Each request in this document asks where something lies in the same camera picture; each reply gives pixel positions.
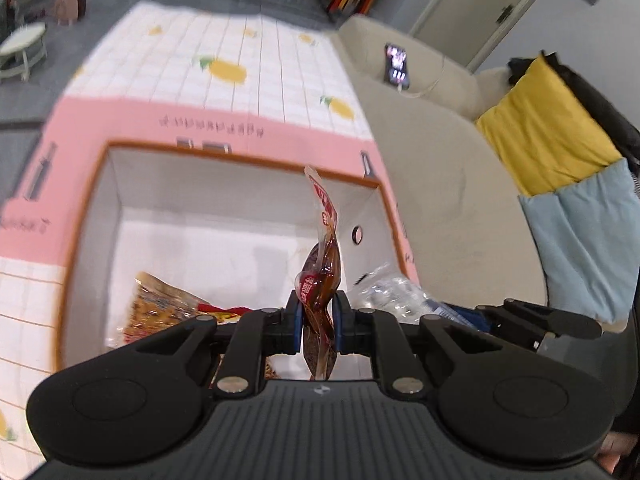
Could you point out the beige sofa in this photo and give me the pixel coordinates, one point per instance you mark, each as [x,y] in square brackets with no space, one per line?
[460,207]

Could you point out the red braised meat packet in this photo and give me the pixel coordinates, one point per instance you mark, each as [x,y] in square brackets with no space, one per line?
[316,285]

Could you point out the light blue cushion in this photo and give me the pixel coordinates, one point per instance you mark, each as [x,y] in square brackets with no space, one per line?
[587,237]

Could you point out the pink small heater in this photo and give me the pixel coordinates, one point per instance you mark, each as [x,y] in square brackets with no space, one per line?
[69,11]

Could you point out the white round stool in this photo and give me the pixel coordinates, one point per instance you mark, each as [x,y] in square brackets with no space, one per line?
[22,51]

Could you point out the white door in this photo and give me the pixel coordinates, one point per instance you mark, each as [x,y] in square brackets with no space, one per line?
[467,30]

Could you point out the red Mini cracker bag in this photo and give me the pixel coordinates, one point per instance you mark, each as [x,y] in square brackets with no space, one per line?
[157,306]

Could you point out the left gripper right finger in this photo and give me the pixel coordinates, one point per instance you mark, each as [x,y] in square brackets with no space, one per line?
[379,337]

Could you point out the yellow cushion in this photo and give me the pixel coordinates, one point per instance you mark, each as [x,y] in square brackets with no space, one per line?
[542,134]

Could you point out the lemon print tablecloth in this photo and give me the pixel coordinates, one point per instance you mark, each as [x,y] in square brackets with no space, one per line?
[245,85]

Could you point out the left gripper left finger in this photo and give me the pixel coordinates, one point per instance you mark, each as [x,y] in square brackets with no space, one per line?
[246,345]

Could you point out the orange cardboard box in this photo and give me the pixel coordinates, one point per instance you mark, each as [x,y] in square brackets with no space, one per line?
[232,229]

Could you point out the smartphone on sofa arm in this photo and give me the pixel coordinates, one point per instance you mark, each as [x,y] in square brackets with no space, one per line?
[396,67]

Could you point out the black jacket on sofa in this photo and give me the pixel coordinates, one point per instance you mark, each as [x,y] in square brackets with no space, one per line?
[624,135]

